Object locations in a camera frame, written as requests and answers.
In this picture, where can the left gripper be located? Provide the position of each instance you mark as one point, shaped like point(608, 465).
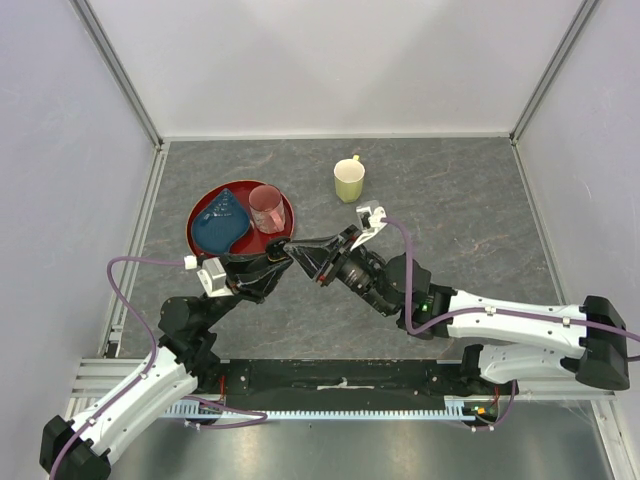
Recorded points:
point(249, 276)

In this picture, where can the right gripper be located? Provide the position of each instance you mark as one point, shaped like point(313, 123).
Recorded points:
point(323, 257)

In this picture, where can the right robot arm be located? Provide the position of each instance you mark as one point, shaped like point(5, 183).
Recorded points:
point(587, 342)

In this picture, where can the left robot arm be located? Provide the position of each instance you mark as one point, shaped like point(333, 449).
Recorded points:
point(179, 362)

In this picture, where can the red round tray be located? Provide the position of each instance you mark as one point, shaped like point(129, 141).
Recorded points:
point(253, 241)

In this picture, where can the blue teardrop plate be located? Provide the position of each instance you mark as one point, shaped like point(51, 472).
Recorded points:
point(220, 224)

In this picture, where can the pink glass mug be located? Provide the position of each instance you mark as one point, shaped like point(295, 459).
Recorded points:
point(267, 208)

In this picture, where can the yellow ceramic mug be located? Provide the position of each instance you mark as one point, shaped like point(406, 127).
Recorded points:
point(349, 179)

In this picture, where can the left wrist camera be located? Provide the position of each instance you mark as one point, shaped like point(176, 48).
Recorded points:
point(213, 278)

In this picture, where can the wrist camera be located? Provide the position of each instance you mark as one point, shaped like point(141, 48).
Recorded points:
point(371, 216)
point(213, 278)

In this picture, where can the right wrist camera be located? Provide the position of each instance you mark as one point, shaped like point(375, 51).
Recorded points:
point(371, 216)

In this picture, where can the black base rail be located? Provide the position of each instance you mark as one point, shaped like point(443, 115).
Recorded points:
point(338, 385)

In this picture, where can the slotted cable duct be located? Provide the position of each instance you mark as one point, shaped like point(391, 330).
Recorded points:
point(453, 410)

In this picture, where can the left aluminium frame post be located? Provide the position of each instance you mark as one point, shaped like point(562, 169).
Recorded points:
point(99, 37)

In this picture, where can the aluminium frame post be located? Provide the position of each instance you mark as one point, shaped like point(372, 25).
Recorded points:
point(583, 15)
point(99, 37)

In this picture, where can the right aluminium frame post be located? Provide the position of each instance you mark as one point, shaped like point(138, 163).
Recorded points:
point(583, 15)

